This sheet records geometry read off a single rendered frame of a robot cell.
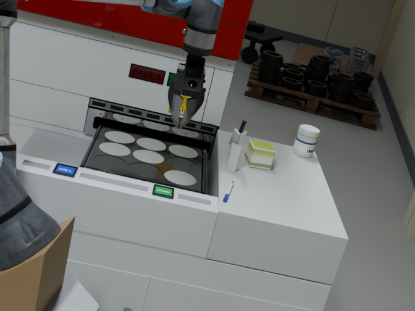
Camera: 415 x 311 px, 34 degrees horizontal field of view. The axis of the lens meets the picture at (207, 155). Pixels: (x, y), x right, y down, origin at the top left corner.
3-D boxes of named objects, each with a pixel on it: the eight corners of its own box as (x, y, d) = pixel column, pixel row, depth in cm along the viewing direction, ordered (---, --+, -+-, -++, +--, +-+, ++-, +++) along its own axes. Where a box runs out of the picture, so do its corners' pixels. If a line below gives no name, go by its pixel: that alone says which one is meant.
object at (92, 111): (84, 131, 231) (89, 105, 228) (208, 158, 235) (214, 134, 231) (83, 133, 230) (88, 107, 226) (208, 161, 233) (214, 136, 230)
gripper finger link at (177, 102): (179, 122, 173) (186, 89, 170) (178, 129, 168) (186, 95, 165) (167, 119, 173) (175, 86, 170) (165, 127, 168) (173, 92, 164)
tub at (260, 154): (243, 157, 211) (248, 137, 209) (265, 161, 213) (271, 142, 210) (247, 167, 204) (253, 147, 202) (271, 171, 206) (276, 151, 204)
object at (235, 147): (223, 163, 203) (233, 122, 198) (235, 165, 203) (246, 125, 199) (223, 171, 197) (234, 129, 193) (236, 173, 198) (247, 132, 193)
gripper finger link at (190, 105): (190, 124, 174) (199, 91, 170) (189, 132, 168) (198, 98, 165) (179, 122, 173) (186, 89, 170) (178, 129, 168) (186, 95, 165)
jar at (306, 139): (291, 147, 231) (298, 122, 227) (310, 152, 231) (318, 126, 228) (293, 155, 224) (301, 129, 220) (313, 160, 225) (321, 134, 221)
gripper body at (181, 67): (201, 90, 172) (212, 45, 168) (201, 100, 164) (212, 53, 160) (172, 83, 171) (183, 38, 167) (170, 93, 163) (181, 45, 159)
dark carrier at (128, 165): (102, 127, 226) (103, 126, 226) (202, 149, 229) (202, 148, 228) (84, 167, 194) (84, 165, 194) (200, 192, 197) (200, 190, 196)
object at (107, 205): (9, 199, 182) (15, 152, 177) (206, 240, 186) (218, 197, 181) (-1, 215, 173) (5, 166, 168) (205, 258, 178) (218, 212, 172)
